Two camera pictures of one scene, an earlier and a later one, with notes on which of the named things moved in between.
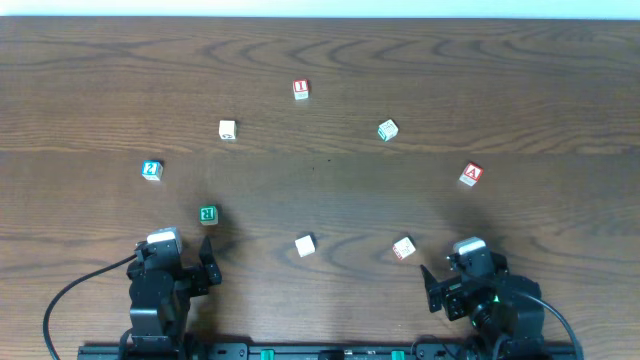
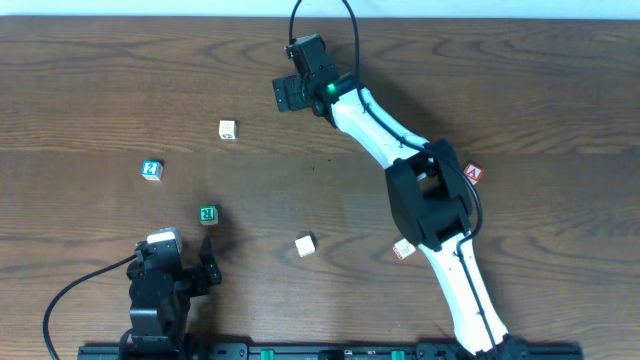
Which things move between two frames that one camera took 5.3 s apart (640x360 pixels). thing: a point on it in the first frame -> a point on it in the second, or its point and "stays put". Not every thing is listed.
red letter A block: [471, 174] stays put
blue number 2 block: [152, 170] stays put
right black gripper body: [445, 293] -> [286, 93]
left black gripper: [201, 276] stays put
